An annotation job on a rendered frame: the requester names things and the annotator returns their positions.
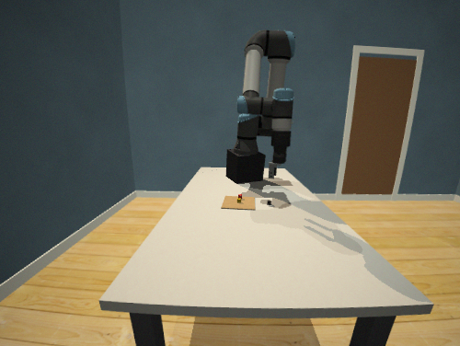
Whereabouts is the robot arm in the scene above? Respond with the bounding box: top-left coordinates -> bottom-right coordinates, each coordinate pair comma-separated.
234,30 -> 295,155

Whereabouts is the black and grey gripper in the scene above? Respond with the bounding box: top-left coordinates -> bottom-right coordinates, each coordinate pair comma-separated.
258,119 -> 293,179

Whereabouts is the tan mat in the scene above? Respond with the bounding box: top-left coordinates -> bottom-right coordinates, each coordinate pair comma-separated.
221,196 -> 255,210

